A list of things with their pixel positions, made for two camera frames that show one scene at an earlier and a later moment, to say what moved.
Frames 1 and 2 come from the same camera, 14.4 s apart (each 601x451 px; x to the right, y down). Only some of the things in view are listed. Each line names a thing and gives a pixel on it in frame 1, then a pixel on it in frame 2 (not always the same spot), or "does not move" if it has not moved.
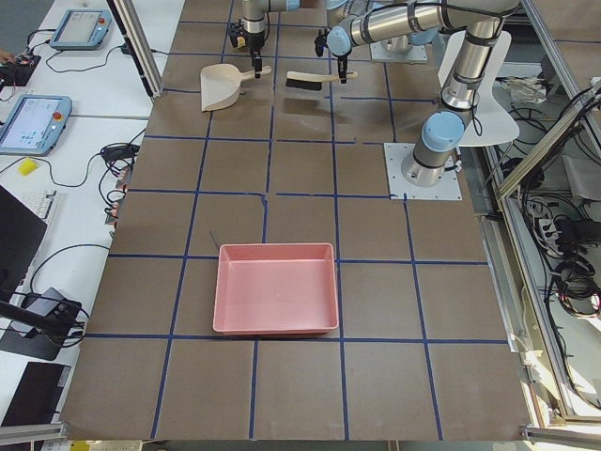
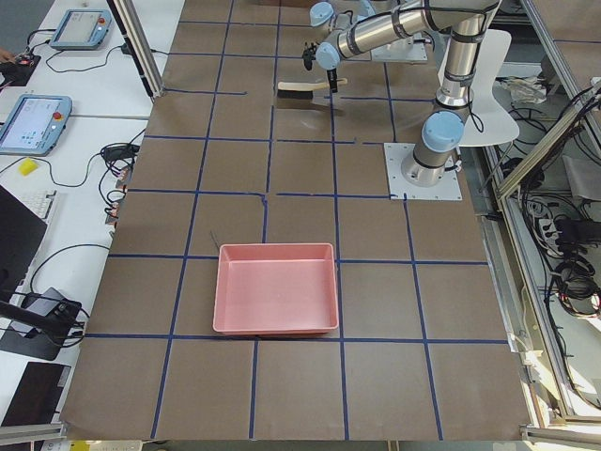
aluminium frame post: (139, 44) does not move
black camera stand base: (49, 332) does not move
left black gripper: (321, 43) to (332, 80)
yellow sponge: (27, 166) does not move
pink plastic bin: (275, 288) does not move
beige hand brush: (311, 81) to (302, 89)
